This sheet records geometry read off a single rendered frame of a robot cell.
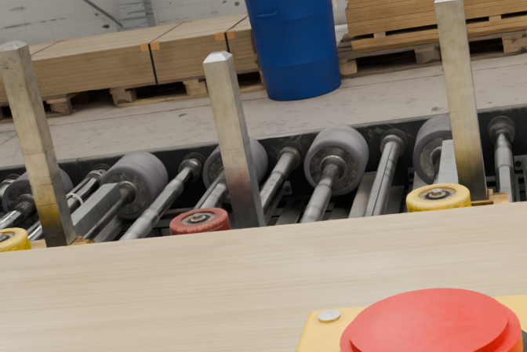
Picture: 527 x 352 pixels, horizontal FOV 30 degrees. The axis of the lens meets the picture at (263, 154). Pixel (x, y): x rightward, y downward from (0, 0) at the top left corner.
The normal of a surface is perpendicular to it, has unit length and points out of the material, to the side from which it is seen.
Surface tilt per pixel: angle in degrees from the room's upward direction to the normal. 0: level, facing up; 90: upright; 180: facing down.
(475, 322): 0
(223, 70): 90
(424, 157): 90
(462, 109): 90
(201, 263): 0
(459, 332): 0
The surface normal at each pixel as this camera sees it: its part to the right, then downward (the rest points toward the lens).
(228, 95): -0.21, 0.31
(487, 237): -0.18, -0.95
